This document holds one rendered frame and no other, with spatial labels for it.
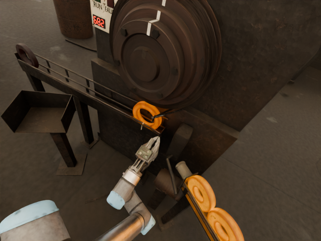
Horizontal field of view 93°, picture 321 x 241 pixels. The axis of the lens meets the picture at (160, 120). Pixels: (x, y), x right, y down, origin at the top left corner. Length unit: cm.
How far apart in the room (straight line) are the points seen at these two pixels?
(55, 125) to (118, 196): 59
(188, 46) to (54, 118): 88
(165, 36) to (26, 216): 59
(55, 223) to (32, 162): 123
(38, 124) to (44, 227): 72
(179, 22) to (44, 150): 154
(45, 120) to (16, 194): 70
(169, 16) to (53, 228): 65
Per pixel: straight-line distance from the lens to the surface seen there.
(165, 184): 96
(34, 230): 52
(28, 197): 160
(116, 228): 66
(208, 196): 73
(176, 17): 56
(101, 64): 106
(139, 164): 72
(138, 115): 93
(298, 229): 213
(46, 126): 110
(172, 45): 51
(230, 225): 72
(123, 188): 71
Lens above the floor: 139
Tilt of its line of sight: 46 degrees down
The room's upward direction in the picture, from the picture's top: 18 degrees clockwise
